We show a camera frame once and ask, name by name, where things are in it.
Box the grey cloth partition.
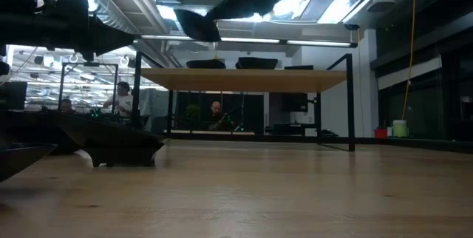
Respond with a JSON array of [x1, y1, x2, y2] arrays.
[[139, 88, 170, 128]]

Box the low black desk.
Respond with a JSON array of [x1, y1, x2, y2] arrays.
[[264, 121, 339, 137]]

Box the black glossy leaf-shaped plate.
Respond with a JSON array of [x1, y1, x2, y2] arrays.
[[0, 142, 58, 184], [235, 56, 279, 70], [186, 58, 227, 70], [173, 8, 222, 43]]

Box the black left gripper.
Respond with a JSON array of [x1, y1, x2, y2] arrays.
[[35, 12, 135, 62]]

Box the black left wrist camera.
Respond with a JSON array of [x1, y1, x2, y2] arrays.
[[55, 0, 90, 21]]

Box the black metal rack frame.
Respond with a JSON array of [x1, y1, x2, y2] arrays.
[[58, 61, 120, 117]]

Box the green background plant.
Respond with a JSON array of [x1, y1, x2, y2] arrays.
[[184, 103, 203, 119]]

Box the green white wipes canister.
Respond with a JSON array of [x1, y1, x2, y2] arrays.
[[392, 119, 408, 138]]

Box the thin yellow hanging cord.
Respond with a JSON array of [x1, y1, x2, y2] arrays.
[[401, 0, 418, 120]]

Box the person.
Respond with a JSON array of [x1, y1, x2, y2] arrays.
[[206, 100, 237, 132], [103, 81, 135, 119], [58, 98, 77, 114]]

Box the silver spiral ventilation duct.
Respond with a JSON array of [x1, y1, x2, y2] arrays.
[[40, 0, 143, 35]]

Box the wooden shelf black frame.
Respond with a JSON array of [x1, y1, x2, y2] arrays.
[[129, 50, 356, 153]]

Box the black wall-mounted screen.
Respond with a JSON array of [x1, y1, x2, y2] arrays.
[[282, 92, 310, 112]]

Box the long tube light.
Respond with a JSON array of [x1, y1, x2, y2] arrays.
[[135, 33, 358, 49]]

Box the dark computer monitor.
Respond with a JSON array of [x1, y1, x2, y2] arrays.
[[0, 81, 29, 111]]

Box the black glossy wavy-edged plate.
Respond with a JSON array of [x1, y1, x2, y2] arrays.
[[0, 110, 84, 157]]

